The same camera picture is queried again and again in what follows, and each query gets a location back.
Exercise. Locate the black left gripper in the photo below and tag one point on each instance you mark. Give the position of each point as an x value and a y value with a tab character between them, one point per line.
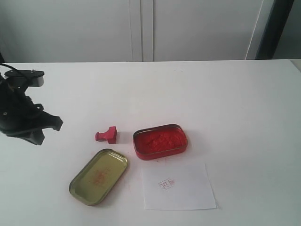
18	115

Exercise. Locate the red stamp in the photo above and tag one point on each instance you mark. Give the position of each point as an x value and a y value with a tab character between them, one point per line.
110	135

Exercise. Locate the red ink pad tin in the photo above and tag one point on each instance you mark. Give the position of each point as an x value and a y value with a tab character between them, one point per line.
159	142

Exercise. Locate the gold tin lid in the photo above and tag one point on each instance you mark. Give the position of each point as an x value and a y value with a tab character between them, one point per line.
92	184

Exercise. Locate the white cabinet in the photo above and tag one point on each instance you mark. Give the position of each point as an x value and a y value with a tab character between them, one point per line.
131	30

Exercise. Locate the white paper sheet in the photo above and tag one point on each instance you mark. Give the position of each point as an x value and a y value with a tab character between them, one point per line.
177	187

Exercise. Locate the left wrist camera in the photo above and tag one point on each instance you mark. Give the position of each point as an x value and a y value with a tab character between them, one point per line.
32	78

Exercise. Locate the dark vertical post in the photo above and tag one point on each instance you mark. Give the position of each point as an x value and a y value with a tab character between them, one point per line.
273	30

